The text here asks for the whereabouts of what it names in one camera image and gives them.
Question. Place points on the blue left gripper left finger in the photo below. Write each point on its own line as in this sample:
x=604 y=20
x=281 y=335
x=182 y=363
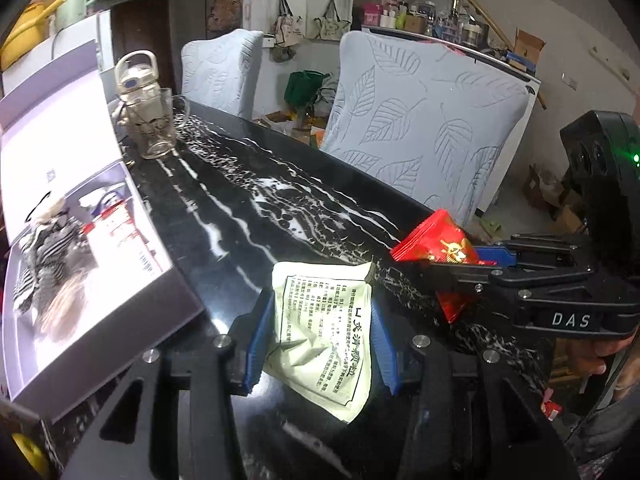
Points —
x=260 y=329

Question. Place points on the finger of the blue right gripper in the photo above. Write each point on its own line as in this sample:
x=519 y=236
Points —
x=495 y=255

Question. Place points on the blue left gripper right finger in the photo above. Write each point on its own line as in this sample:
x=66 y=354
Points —
x=384 y=350

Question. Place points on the green printed paper sachet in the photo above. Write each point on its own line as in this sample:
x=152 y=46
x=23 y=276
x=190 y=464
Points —
x=321 y=336

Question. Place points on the red snack packet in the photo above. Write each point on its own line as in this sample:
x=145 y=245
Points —
x=438 y=240

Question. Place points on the red white barcode packet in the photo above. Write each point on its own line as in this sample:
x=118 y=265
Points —
x=120 y=250

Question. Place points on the black white ruffled cloth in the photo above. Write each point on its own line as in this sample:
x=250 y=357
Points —
x=56 y=261

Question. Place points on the near leaf-pattern chair cover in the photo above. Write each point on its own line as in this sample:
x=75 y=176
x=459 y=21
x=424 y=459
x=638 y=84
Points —
x=423 y=118

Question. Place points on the leaf-pattern chair cover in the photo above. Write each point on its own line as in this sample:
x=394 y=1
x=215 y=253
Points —
x=423 y=118
x=222 y=73

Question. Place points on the lavender open gift box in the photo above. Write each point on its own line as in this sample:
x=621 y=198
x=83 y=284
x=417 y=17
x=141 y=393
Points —
x=89 y=284

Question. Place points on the yellow lemon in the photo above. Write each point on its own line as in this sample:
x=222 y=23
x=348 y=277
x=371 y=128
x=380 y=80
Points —
x=33 y=454

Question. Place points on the green bag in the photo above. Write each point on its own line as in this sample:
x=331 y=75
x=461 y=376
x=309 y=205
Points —
x=302 y=87

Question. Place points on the far leaf-pattern chair cover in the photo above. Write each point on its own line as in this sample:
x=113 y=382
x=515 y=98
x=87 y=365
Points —
x=222 y=73

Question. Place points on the white kettle bottle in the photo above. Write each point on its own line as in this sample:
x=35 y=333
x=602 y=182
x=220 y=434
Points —
x=138 y=86

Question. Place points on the yellow pot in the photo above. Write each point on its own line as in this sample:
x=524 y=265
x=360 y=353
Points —
x=28 y=32

